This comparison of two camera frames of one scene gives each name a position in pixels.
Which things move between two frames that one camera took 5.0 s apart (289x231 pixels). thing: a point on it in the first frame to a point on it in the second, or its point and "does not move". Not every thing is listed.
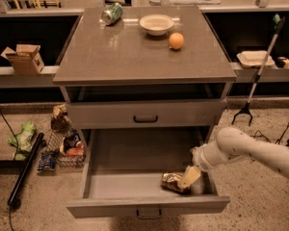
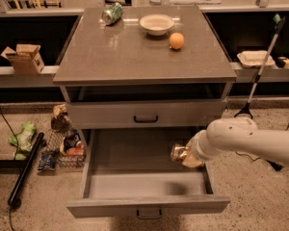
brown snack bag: (60, 119) does not move
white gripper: (199, 159) to (194, 147)
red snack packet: (75, 151) does not move
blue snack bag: (46, 161) does not move
